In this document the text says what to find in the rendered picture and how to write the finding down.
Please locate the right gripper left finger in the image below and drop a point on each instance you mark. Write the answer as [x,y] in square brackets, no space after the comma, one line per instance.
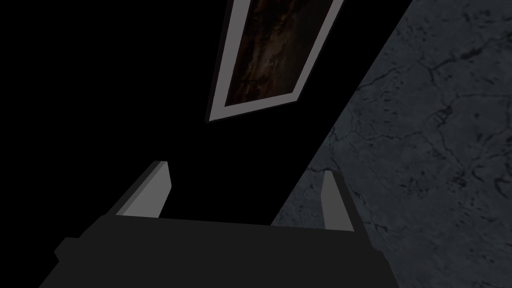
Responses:
[148,196]

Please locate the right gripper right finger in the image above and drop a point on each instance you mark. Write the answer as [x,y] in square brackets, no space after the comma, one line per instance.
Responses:
[335,206]

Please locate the grey-framed dark brown picture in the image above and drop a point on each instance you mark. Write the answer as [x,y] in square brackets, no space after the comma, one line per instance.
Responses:
[272,56]

